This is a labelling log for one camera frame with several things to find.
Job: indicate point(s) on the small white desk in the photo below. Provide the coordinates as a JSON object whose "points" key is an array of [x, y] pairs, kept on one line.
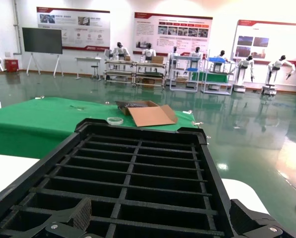
{"points": [[88, 58]]}

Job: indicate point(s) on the black screen on white stand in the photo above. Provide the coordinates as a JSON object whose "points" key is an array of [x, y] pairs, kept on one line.
{"points": [[42, 41]]}

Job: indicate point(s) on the white metal frame rack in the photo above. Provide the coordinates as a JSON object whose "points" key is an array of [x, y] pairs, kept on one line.
{"points": [[185, 89]]}

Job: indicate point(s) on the wall poster with round icons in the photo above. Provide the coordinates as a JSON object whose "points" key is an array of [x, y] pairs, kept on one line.
{"points": [[88, 29]]}

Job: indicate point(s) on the wall poster with four photos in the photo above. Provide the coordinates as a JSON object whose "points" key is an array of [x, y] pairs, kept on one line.
{"points": [[274, 29]]}

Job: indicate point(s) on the black slotted plastic container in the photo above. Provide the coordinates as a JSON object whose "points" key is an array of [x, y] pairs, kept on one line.
{"points": [[213, 178]]}

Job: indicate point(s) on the cardboard box on workbench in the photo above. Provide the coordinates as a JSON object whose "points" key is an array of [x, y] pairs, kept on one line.
{"points": [[157, 59]]}

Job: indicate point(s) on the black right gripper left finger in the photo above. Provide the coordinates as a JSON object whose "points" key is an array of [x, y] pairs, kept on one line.
{"points": [[80, 213]]}

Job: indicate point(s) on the green tablecloth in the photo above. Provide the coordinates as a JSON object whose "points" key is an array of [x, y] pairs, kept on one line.
{"points": [[38, 116]]}

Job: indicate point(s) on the black round stool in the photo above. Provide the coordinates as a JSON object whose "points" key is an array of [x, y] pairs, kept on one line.
{"points": [[95, 66]]}

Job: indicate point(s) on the white pipe-frame workbench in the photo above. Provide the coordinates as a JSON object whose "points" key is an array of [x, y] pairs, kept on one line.
{"points": [[150, 65], [118, 62]]}

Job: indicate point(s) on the flat cardboard box with lid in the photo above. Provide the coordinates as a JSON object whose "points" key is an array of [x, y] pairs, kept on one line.
{"points": [[150, 116]]}

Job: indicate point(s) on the white tape roll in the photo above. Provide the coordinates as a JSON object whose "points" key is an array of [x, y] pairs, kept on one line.
{"points": [[108, 121]]}

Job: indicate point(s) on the red box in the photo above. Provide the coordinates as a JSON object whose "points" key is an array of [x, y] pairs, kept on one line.
{"points": [[12, 65]]}

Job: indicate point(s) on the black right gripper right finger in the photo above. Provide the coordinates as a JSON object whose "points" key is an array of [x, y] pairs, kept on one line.
{"points": [[247, 220]]}

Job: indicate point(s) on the wall poster with photo row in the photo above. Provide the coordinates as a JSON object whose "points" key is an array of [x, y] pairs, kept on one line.
{"points": [[147, 27]]}

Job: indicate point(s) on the white rack with green panel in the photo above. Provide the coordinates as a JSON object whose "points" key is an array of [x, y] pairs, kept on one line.
{"points": [[216, 78]]}

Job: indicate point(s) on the white humanoid robot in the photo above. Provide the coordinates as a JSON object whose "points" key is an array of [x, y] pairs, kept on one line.
{"points": [[244, 64], [276, 65], [196, 54], [149, 53], [120, 50], [174, 53], [222, 56]]}

